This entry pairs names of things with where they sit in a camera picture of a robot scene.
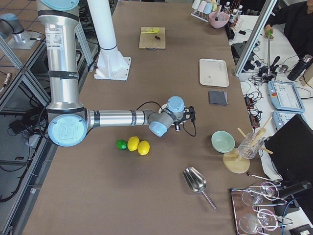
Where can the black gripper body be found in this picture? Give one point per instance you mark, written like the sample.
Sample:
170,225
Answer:
177,127

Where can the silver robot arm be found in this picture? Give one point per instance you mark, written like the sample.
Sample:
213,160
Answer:
69,121

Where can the cream rabbit tray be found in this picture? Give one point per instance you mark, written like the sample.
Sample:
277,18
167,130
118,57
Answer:
213,72

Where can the black framed mirror tray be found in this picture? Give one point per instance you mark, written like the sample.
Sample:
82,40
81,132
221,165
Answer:
240,209

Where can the folded grey cloth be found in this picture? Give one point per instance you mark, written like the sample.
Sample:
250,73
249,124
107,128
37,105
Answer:
217,97

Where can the mint green bowl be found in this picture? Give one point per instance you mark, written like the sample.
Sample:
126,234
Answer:
222,141

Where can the yellow lemon right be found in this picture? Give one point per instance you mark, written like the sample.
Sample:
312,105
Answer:
143,148

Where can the yellow lemon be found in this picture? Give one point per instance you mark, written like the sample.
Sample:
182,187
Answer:
133,143
143,148

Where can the yellow lemon left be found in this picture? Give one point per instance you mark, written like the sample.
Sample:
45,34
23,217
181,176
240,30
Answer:
133,143

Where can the steel ice scoop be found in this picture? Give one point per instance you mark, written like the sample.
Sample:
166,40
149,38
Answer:
197,183

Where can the clear textured glass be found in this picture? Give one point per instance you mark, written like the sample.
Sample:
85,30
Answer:
249,147

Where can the green lime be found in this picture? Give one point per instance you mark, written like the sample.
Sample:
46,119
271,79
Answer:
121,144

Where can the bamboo cutting board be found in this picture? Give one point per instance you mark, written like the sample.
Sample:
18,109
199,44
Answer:
148,41

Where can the blue teach pendant near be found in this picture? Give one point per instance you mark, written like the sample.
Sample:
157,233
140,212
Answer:
280,118

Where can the blue teach pendant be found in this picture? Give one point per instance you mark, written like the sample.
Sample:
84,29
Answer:
280,118
284,96

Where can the blue teach pendant far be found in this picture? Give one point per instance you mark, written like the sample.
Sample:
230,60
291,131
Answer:
284,96

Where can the steel muddler black tip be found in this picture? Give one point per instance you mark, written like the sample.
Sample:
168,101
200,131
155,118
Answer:
218,13

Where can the pink bowl of ice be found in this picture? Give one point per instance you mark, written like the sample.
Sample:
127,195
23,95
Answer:
223,19

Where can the light blue plastic cup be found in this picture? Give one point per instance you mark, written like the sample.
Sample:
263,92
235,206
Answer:
208,8

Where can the pink plastic cup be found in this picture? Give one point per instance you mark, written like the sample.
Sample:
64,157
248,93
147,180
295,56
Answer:
202,6

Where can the black monitor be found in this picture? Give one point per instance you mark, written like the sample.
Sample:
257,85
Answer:
292,148

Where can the dark drink bottle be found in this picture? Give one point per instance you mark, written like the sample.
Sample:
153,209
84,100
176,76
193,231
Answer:
233,15

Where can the white plastic cup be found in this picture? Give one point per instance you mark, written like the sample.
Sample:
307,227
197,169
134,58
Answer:
195,4

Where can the wine glass upper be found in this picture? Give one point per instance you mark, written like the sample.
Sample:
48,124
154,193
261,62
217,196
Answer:
254,195

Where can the wine glass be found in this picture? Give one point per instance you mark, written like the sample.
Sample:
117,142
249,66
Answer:
253,224
254,195

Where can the black thermos bottle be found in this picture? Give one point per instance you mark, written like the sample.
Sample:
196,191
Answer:
301,65

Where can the wine glass lower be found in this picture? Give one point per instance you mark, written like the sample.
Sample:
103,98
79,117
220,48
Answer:
253,224

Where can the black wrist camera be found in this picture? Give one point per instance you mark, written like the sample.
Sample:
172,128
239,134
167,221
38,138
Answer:
177,126

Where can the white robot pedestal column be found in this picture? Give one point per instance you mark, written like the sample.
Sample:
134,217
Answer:
111,64

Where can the white wire cup rack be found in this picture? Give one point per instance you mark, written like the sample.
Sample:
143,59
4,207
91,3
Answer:
199,15

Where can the copper wire bottle holder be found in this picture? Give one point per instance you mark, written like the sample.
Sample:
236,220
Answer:
238,22

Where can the aluminium frame post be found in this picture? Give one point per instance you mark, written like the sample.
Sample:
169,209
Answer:
258,27

